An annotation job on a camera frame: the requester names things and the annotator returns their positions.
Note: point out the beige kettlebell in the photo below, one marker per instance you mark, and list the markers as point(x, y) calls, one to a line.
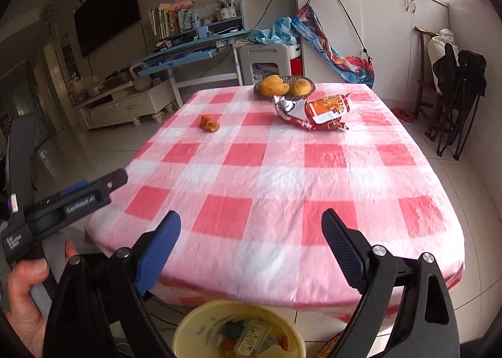
point(141, 81)

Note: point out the white pen holder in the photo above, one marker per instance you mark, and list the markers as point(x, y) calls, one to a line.
point(227, 12)

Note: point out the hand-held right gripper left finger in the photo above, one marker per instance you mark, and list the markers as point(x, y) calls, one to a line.
point(157, 256)

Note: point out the black television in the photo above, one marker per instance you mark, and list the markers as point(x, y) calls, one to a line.
point(108, 9)

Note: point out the white plastic stool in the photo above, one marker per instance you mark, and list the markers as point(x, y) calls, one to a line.
point(266, 53)

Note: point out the person's left hand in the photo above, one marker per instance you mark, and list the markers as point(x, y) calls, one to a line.
point(23, 303)

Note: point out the light blue cloth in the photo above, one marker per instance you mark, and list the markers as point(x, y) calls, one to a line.
point(270, 32)

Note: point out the red foil snack packet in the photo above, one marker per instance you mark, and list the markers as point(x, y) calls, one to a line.
point(325, 107)

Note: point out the small blue box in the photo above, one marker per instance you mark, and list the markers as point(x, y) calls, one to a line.
point(202, 32)

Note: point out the pink checked tablecloth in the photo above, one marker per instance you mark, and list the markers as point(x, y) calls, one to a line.
point(266, 193)

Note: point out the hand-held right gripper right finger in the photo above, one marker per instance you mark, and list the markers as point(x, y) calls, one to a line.
point(345, 252)

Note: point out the clear leaf-print plastic bag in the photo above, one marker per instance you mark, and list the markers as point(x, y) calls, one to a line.
point(251, 338)

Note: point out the red slipper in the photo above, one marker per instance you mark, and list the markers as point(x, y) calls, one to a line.
point(404, 114)

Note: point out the white sack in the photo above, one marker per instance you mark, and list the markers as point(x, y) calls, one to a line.
point(439, 46)

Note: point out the black folding chair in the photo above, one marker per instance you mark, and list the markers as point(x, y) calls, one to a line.
point(462, 76)

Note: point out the row of books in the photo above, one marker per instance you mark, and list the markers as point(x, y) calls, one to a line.
point(168, 23)

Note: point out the yellow mango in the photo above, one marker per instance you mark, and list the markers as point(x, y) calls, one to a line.
point(300, 87)
point(283, 85)
point(268, 85)

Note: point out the white TV cabinet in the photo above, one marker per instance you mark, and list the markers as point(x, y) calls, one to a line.
point(125, 105)

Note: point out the woven fruit basket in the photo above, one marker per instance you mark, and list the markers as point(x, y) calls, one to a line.
point(306, 91)

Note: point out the wooden chair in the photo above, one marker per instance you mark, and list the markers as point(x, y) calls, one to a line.
point(421, 68)

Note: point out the yellow plastic bin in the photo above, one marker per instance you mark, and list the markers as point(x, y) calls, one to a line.
point(196, 326)

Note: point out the blue study desk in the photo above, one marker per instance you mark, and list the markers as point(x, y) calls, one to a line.
point(184, 54)

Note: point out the colourful printed bag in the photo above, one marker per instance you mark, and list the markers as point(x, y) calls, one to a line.
point(337, 56)

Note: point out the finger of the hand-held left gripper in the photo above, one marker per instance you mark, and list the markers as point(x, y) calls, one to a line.
point(90, 201)

